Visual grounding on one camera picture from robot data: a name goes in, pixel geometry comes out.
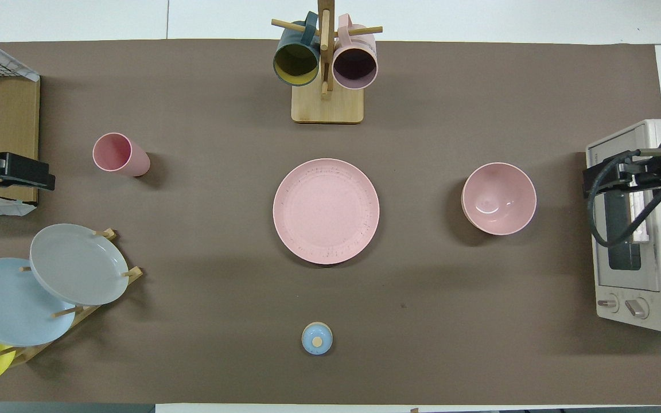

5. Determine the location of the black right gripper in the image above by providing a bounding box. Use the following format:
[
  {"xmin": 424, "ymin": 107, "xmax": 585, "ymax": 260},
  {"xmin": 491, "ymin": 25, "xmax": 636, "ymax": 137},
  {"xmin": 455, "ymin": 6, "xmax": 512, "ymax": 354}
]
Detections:
[{"xmin": 582, "ymin": 150, "xmax": 661, "ymax": 199}]

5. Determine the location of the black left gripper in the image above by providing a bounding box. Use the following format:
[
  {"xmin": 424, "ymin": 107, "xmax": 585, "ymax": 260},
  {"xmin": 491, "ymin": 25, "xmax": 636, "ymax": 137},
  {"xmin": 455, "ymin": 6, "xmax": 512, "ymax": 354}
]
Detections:
[{"xmin": 0, "ymin": 146, "xmax": 56, "ymax": 192}]

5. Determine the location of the pink cup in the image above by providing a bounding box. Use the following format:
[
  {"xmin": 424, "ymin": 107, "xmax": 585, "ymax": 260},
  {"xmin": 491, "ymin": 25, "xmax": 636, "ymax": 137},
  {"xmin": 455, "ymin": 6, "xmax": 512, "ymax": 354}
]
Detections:
[{"xmin": 92, "ymin": 133, "xmax": 151, "ymax": 177}]

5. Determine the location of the pink bowl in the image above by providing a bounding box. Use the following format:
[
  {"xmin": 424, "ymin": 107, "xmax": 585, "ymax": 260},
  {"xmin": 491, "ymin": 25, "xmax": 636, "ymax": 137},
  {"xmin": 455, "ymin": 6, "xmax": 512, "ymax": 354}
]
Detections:
[{"xmin": 461, "ymin": 162, "xmax": 537, "ymax": 236}]

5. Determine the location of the grey plate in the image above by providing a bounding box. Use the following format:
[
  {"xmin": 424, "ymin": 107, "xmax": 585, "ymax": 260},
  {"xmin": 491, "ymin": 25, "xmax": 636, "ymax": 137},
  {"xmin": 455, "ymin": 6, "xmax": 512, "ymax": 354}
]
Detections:
[{"xmin": 30, "ymin": 224, "xmax": 130, "ymax": 306}]

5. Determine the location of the light blue plate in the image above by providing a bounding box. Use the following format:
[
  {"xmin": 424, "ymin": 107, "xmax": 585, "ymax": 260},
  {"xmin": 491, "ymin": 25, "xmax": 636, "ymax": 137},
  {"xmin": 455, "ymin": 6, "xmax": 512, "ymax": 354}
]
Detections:
[{"xmin": 0, "ymin": 258, "xmax": 76, "ymax": 346}]

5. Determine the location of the wooden plate rack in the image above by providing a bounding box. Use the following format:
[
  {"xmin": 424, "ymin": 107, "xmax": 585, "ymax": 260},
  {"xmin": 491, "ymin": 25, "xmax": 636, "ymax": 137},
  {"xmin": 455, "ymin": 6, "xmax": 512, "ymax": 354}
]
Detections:
[{"xmin": 0, "ymin": 228, "xmax": 143, "ymax": 368}]

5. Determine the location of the brown table mat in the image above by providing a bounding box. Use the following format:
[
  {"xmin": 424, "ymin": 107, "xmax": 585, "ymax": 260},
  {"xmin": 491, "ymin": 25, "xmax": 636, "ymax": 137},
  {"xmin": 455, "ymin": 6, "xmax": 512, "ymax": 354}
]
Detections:
[{"xmin": 0, "ymin": 39, "xmax": 661, "ymax": 405}]

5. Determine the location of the pink mug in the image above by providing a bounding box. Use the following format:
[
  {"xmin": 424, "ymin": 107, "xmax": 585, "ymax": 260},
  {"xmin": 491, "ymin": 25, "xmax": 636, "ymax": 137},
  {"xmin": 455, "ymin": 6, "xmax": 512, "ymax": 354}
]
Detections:
[{"xmin": 332, "ymin": 14, "xmax": 378, "ymax": 90}]

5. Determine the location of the pink speckled plate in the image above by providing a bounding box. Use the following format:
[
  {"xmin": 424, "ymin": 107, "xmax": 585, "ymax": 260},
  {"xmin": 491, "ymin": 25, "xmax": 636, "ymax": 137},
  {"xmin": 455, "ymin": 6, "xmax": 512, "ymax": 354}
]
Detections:
[{"xmin": 273, "ymin": 159, "xmax": 380, "ymax": 265}]

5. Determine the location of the dark green mug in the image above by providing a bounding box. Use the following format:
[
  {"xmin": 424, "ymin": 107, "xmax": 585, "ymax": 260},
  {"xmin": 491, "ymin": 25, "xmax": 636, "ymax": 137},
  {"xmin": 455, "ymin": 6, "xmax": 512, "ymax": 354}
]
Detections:
[{"xmin": 273, "ymin": 11, "xmax": 321, "ymax": 87}]

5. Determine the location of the wooden mug tree stand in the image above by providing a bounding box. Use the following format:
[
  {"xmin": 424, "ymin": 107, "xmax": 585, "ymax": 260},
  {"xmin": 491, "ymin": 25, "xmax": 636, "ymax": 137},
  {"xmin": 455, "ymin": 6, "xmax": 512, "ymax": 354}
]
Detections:
[{"xmin": 271, "ymin": 0, "xmax": 383, "ymax": 124}]

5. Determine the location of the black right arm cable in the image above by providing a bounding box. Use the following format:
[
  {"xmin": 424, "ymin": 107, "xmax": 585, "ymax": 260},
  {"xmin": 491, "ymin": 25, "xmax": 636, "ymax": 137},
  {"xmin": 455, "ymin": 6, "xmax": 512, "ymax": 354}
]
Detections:
[{"xmin": 588, "ymin": 147, "xmax": 661, "ymax": 266}]

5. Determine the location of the toaster oven door handle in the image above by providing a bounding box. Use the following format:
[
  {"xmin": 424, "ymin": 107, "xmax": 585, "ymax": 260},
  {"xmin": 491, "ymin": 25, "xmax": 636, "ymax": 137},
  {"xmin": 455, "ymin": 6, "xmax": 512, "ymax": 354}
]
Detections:
[{"xmin": 629, "ymin": 188, "xmax": 651, "ymax": 244}]

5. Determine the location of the wooden shelf with wire mesh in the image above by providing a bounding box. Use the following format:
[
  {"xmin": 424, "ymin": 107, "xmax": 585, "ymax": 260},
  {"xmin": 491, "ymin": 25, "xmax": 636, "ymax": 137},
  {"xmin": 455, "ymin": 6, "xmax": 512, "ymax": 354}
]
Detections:
[{"xmin": 0, "ymin": 28, "xmax": 41, "ymax": 216}]

